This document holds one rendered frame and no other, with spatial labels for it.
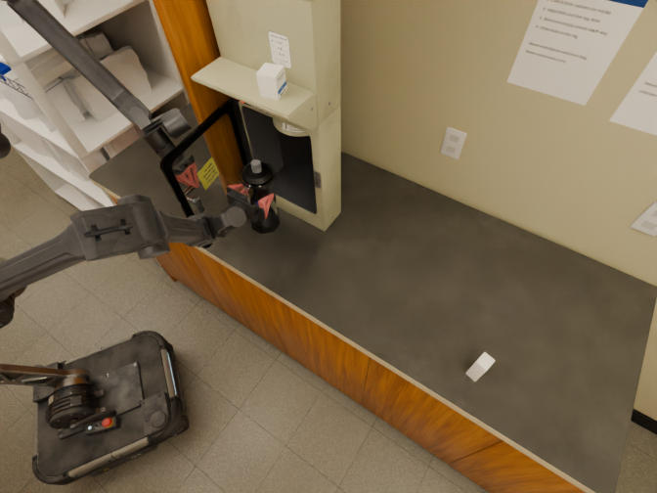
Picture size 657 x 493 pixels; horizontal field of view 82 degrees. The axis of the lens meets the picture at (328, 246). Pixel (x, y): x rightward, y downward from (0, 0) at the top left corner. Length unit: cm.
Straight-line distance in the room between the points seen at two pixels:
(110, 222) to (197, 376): 166
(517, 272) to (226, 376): 154
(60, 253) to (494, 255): 123
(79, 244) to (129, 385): 146
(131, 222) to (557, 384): 115
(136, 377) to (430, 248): 148
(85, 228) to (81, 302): 211
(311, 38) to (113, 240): 58
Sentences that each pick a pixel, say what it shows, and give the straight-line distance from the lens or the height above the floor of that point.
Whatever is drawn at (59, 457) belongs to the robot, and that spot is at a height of 24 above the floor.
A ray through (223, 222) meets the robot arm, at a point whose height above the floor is 128.
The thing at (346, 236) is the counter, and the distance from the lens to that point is 139.
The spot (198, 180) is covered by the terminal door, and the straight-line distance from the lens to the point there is 122.
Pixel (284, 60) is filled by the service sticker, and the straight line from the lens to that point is 103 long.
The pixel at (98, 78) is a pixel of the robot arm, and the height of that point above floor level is 151.
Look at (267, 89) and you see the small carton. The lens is 98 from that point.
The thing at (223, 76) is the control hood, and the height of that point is 151.
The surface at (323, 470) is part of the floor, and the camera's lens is 207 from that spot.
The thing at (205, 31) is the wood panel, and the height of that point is 156.
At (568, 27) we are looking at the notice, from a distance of 120.
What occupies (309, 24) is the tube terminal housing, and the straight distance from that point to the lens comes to 93.
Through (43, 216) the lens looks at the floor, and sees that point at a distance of 341.
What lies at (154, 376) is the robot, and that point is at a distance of 209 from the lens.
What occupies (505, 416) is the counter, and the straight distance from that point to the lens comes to 122.
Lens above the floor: 206
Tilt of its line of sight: 55 degrees down
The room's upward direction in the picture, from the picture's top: 3 degrees counter-clockwise
